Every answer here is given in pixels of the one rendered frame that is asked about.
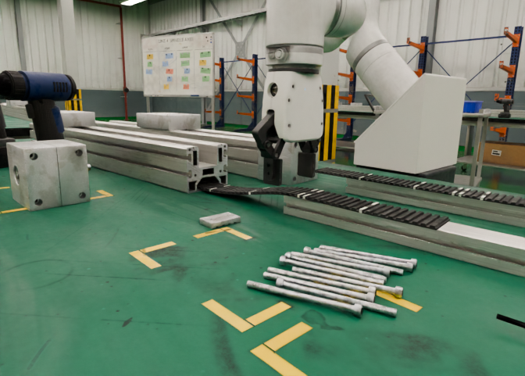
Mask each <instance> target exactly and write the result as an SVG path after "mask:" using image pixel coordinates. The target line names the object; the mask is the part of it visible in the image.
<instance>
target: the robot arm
mask: <svg viewBox="0 0 525 376"><path fill-rule="evenodd" d="M379 15H380V1H379V0H266V66H271V67H273V69H268V72H267V75H266V83H265V87H264V94H263V101H262V120H261V121H260V122H259V123H258V124H257V126H256V127H255V128H254V129H253V130H252V136H253V138H254V139H255V142H256V143H257V144H256V145H257V148H258V149H259V151H260V152H261V157H264V161H263V182H264V183H265V184H271V185H275V186H281V185H282V166H283V160H282V159H279V157H280V154H281V152H282V150H283V147H284V144H285V142H298V143H299V146H300V149H301V152H298V173H297V175H298V176H302V177H310V178H313V177H315V168H316V153H317V152H318V144H319V143H320V141H321V136H322V134H323V131H324V125H323V87H322V81H321V76H320V74H319V73H320V71H319V70H316V67H321V66H323V53H327V52H332V51H333V50H335V49H336V48H338V47H339V46H340V45H341V44H342V43H343V42H344V41H345V40H347V39H348V38H349V37H350V36H352V35H353V37H352V40H351V42H350V44H349V47H348V50H347V52H346V59H347V61H348V64H349V65H350V67H351V68H352V69H353V70H354V71H355V73H356V74H357V75H358V77H359V78H360V80H361V81H362V82H363V83H364V84H365V85H366V87H367V88H368V89H369V91H370V92H371V94H372V95H373V96H374V98H375V99H376V100H377V101H378V102H379V103H380V105H381V106H382V108H383V109H384V111H386V110H387V109H388V108H389V107H390V106H391V105H392V104H393V103H394V102H395V101H396V100H397V99H398V98H399V97H400V96H401V95H402V94H403V93H404V92H405V91H406V90H408V89H409V88H410V87H411V86H412V85H413V84H414V83H415V82H416V81H417V80H418V79H419V78H418V77H417V75H416V74H415V73H414V72H413V70H412V69H411V68H410V67H409V65H408V64H407V63H406V62H405V61H404V59H403V58H402V57H401V56H400V55H399V54H398V53H397V52H396V51H395V49H394V48H393V47H392V46H391V44H390V43H389V42H388V41H387V40H386V38H385V37H384V36H383V34H382V33H381V32H380V28H379ZM305 142H306V143H305ZM273 143H274V144H276V146H275V148H273V146H272V144H273Z"/></svg>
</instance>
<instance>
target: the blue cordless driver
mask: <svg viewBox="0 0 525 376"><path fill-rule="evenodd" d="M76 93H77V86H76V83H75V81H74V79H73V78H72V77H71V76H70V75H68V74H63V73H45V72H34V71H22V70H19V71H11V70H5V71H2V72H1V73H0V96H3V98H5V99H6V100H17V101H19V100H20V101H28V104H26V105H25V107H26V111H27V115H28V118H29V119H32V121H33V125H34V131H35V134H36V138H37V141H48V140H62V139H64V136H63V132H64V131H65V129H64V125H63V119H62V116H61V113H60V108H59V106H57V105H56V104H55V102H64V101H70V100H72V99H73V98H74V96H75V95H76ZM64 140H65V139H64Z"/></svg>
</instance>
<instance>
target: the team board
mask: <svg viewBox="0 0 525 376"><path fill-rule="evenodd" d="M141 57H142V74H143V92H144V97H146V102H147V113H150V102H149V97H194V98H212V130H215V33H214V32H209V33H197V34H177V35H166V36H155V37H142V38H141Z"/></svg>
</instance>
